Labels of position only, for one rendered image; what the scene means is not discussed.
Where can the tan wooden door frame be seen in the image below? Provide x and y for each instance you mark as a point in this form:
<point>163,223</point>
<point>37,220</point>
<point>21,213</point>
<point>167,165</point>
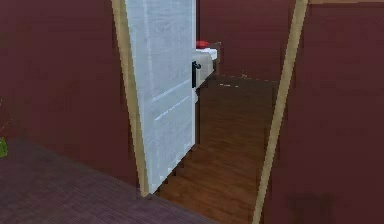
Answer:
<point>130,100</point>

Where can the green house plant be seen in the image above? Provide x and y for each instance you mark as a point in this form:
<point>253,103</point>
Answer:
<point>2,146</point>

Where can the red pillow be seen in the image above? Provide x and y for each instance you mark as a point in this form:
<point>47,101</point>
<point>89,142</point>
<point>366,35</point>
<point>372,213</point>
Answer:
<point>202,44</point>

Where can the white room door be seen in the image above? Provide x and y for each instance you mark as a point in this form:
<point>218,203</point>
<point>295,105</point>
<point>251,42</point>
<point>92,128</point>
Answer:
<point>163,100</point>

